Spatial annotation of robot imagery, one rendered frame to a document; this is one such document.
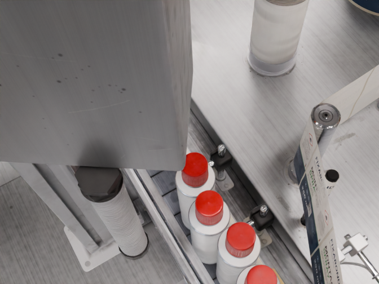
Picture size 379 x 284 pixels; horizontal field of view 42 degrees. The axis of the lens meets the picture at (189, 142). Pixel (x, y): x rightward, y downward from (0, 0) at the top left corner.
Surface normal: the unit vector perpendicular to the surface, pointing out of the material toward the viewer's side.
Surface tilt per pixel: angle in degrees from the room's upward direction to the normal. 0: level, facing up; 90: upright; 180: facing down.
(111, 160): 90
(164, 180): 0
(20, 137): 90
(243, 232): 3
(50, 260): 0
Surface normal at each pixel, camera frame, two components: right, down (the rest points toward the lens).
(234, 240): -0.01, -0.47
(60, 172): 0.51, 0.76
